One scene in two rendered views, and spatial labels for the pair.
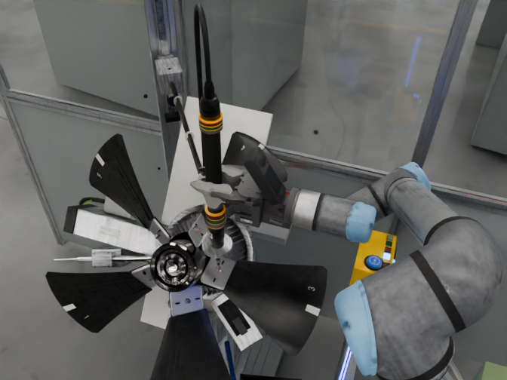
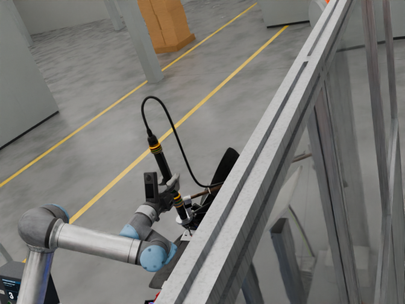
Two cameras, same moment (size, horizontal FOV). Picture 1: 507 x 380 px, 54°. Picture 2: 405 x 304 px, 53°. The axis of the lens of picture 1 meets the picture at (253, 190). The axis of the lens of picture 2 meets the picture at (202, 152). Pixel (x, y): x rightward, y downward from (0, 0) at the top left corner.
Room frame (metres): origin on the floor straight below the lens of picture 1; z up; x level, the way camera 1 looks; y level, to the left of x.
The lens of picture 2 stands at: (1.26, -1.18, 2.27)
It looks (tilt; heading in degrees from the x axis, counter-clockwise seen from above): 28 degrees down; 105
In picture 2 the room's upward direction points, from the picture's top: 19 degrees counter-clockwise
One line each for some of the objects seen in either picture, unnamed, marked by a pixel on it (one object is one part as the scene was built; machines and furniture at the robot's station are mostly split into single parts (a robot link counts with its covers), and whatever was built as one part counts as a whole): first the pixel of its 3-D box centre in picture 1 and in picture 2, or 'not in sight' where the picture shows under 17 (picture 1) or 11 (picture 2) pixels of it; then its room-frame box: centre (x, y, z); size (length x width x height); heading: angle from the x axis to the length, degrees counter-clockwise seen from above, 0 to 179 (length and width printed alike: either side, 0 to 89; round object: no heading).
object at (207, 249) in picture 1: (215, 229); (183, 209); (0.75, 0.08, 1.33); 0.09 x 0.07 x 0.10; 17
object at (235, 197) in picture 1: (233, 194); not in sight; (0.70, 0.04, 1.49); 0.09 x 0.05 x 0.02; 82
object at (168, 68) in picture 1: (169, 75); not in sight; (1.34, 0.26, 1.37); 0.10 x 0.07 x 0.08; 17
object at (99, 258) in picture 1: (103, 258); not in sight; (0.85, 0.41, 1.08); 0.07 x 0.04 x 0.06; 83
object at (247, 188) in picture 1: (265, 201); (157, 202); (0.71, -0.02, 1.46); 0.12 x 0.08 x 0.09; 72
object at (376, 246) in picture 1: (373, 262); not in sight; (0.91, -0.35, 1.02); 0.16 x 0.10 x 0.11; 162
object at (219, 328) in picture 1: (211, 327); not in sight; (0.75, 0.11, 0.91); 0.12 x 0.08 x 0.12; 162
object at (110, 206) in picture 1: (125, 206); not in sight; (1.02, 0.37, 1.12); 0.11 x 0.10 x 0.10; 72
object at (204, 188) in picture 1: (211, 197); (163, 184); (0.71, 0.08, 1.47); 0.09 x 0.03 x 0.06; 82
